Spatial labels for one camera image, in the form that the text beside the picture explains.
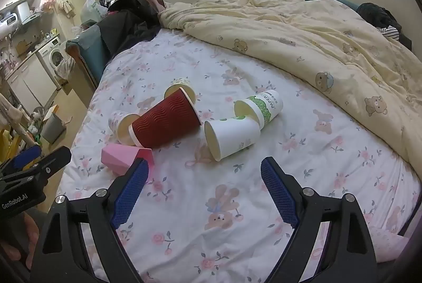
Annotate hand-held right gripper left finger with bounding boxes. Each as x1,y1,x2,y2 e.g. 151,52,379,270
30,158,150,283

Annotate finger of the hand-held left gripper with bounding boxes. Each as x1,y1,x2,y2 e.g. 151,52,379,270
0,145,43,175
30,146,73,189

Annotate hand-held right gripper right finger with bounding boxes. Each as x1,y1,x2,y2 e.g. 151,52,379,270
260,157,394,283

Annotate pink faceted cup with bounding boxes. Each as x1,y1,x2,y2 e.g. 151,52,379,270
101,143,156,177

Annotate plain white paper cup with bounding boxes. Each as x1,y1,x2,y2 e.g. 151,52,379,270
203,118,262,162

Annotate small floral paper cup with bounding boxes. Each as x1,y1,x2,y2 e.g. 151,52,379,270
108,110,141,146

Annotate red ribbed paper cup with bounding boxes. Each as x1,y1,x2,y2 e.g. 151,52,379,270
128,87,203,149

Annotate green print white paper cup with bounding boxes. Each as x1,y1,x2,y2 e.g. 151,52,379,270
233,89,284,131

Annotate small yellow print paper cup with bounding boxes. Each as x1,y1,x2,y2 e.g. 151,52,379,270
164,78,196,104

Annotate person's left hand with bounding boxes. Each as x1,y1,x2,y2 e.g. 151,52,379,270
0,213,42,271

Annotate yellow bag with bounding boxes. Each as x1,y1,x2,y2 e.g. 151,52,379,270
0,129,24,162

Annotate grey waste bin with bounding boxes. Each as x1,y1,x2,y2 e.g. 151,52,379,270
41,111,67,144

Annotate white floor cabinet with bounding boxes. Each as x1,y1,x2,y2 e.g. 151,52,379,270
6,54,60,113

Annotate cloth on washing machine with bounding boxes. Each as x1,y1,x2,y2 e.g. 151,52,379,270
54,57,78,81

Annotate white washing machine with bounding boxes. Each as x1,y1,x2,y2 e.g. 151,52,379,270
36,35,72,86

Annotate teal bed footboard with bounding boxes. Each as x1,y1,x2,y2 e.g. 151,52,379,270
65,24,111,90

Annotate white water heater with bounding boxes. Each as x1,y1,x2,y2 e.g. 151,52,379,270
0,1,32,37

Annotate hanging beige cloth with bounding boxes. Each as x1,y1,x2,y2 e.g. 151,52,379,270
58,0,75,19

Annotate white plastic bag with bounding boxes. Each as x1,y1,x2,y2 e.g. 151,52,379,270
80,0,109,25

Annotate black clothes pile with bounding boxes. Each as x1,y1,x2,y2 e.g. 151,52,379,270
98,0,166,55

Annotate cream bear print duvet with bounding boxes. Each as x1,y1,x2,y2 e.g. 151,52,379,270
158,0,422,179

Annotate striped garment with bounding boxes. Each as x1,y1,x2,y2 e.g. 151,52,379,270
377,25,401,40

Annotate dark clothes heap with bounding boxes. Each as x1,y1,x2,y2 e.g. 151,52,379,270
356,2,413,51

